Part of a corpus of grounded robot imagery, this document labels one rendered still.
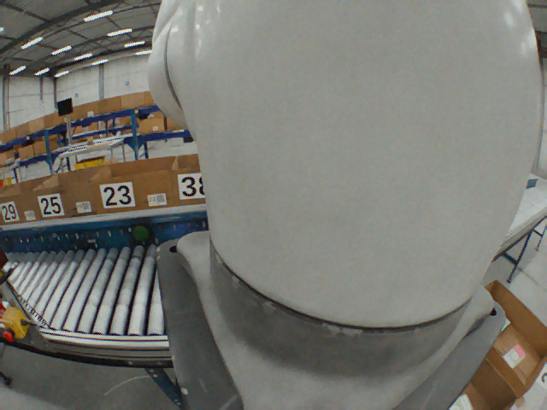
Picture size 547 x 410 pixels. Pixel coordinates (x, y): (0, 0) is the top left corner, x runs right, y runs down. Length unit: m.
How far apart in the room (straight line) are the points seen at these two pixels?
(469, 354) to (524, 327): 0.83
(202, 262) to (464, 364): 0.18
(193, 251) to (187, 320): 0.05
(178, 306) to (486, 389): 0.71
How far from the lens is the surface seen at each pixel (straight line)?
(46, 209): 1.37
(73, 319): 0.92
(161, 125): 5.37
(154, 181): 1.07
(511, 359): 0.84
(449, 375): 0.16
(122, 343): 0.76
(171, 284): 0.18
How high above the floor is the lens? 1.31
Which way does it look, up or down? 24 degrees down
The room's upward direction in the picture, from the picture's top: 1 degrees clockwise
